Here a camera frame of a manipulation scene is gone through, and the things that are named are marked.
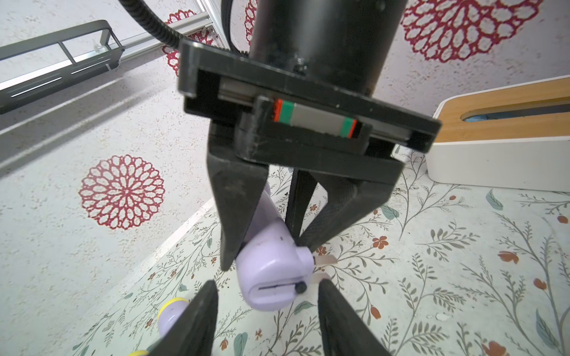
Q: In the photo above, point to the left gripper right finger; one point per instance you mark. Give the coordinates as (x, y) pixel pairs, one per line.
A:
(343, 332)

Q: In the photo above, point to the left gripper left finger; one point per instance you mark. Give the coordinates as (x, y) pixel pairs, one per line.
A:
(193, 333)

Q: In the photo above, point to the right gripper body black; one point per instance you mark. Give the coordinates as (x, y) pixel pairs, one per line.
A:
(275, 117)

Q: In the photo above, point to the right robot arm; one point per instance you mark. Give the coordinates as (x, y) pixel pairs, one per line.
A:
(340, 43)

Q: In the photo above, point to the purple flashlight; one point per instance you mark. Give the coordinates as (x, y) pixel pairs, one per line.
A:
(169, 314)
(271, 269)
(139, 353)

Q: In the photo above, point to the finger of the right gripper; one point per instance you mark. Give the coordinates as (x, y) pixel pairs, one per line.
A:
(236, 185)
(348, 201)

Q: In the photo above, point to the black wall shelf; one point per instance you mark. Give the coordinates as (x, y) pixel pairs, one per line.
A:
(37, 67)

